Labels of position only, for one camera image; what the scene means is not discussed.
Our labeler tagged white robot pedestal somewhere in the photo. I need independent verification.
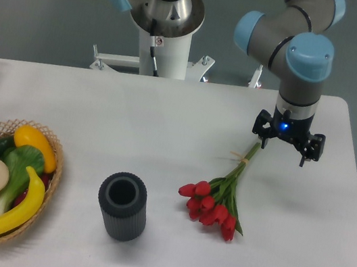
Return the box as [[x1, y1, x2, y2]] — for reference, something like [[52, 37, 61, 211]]
[[91, 0, 215, 82]]

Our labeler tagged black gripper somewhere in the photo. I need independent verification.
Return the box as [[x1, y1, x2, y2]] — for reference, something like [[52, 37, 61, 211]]
[[252, 107, 326, 167]]

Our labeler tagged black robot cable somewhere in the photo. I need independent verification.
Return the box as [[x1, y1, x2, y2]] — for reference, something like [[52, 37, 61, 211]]
[[142, 18, 168, 78]]

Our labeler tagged dark grey ribbed vase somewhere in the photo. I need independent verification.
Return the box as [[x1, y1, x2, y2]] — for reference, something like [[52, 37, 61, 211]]
[[98, 172, 147, 242]]

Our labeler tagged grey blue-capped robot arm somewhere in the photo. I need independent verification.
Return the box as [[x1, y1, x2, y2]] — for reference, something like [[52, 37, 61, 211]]
[[110, 0, 346, 161]]

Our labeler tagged yellow banana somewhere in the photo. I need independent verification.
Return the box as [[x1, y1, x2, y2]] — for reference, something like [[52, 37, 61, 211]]
[[0, 166, 45, 235]]

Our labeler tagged green bok choy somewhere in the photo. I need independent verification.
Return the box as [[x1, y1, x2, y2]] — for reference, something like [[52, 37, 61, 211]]
[[0, 145, 45, 215]]

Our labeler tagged woven wicker basket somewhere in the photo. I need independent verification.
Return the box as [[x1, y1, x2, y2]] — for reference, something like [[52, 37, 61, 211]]
[[0, 120, 64, 244]]

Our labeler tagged yellow squash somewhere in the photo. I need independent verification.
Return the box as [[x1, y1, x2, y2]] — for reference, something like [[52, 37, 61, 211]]
[[14, 124, 57, 174]]

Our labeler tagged red fruit in basket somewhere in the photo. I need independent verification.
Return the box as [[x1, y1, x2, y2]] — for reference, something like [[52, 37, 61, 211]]
[[12, 174, 51, 208]]

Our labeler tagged red tulip bouquet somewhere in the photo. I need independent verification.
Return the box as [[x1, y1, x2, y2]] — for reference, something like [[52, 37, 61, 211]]
[[178, 143, 261, 242]]

